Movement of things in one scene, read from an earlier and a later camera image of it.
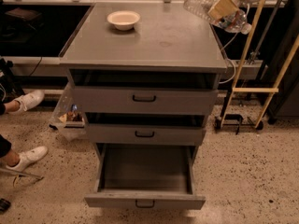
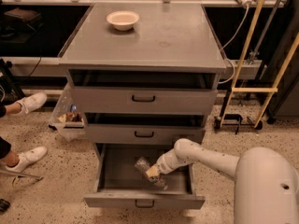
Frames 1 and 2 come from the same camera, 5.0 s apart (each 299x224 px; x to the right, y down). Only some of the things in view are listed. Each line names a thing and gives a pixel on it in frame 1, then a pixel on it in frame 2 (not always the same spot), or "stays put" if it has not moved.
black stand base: x=218 y=121 stays put
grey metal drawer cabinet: x=145 y=77 stays put
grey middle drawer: x=146 y=128 stays put
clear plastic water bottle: x=199 y=0 to x=142 y=164
